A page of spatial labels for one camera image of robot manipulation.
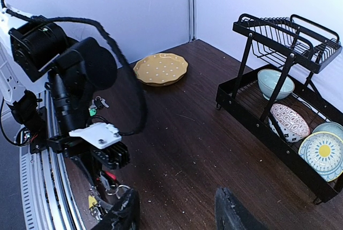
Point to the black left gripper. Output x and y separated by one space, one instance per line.
80 152

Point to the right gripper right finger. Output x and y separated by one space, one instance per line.
230 213

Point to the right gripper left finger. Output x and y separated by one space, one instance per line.
125 214

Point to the large keyring with red handle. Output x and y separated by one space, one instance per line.
105 194

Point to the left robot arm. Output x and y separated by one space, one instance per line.
75 70

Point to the green tagged key bunch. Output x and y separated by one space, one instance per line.
97 103

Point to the left base circuit board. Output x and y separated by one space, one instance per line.
23 137

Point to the pink patterned bowl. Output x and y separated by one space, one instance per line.
292 125

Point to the yellow daisy plate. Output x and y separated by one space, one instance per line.
323 152

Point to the pale green plate behind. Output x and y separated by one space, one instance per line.
331 127

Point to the celadon green bowl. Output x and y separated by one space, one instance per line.
267 81

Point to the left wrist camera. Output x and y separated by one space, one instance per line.
106 144

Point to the aluminium front rail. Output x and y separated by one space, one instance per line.
47 198

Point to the black wire dish rack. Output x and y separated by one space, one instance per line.
299 48

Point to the left aluminium frame post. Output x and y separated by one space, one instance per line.
192 20

